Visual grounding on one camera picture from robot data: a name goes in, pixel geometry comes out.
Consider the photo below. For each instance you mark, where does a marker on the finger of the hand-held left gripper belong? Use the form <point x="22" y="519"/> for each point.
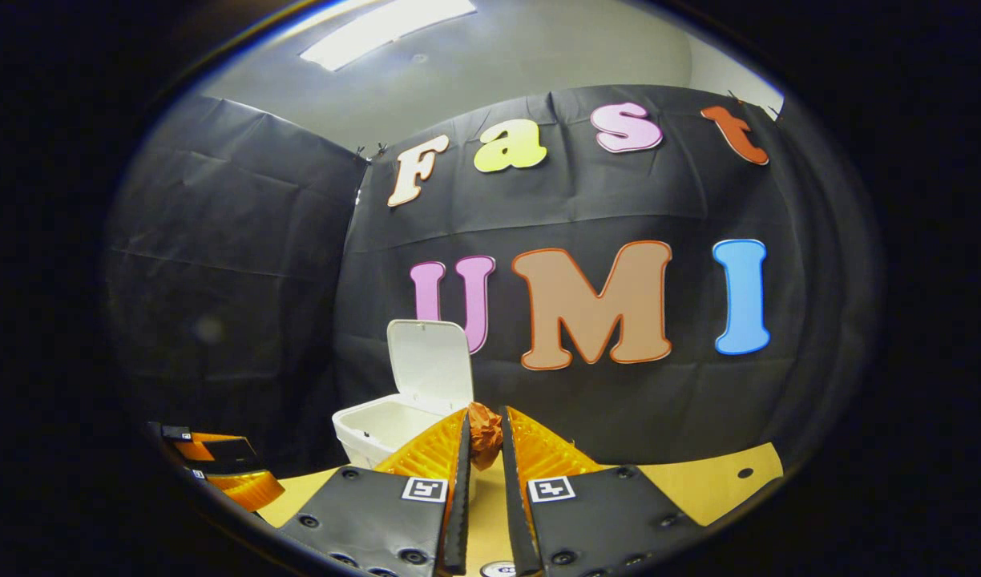
<point x="218" y="450"/>
<point x="246" y="487"/>

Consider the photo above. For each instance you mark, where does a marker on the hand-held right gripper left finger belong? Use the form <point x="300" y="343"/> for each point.
<point x="458" y="497"/>

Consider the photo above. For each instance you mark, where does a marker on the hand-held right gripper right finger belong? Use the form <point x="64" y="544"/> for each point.
<point x="513" y="497"/>

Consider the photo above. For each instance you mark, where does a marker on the orange paper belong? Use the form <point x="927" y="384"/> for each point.
<point x="484" y="433"/>

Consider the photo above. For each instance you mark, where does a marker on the blue silver pop can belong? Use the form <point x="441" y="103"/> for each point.
<point x="498" y="570"/>

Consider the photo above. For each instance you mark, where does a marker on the white desktop garbage bin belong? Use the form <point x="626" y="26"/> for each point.
<point x="426" y="365"/>

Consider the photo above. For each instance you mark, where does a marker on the wooden desktop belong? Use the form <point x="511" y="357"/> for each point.
<point x="699" y="489"/>

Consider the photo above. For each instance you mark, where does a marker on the black backdrop cloth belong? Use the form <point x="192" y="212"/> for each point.
<point x="242" y="264"/>

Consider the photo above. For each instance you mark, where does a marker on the ceiling light panel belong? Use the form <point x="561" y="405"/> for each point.
<point x="386" y="30"/>

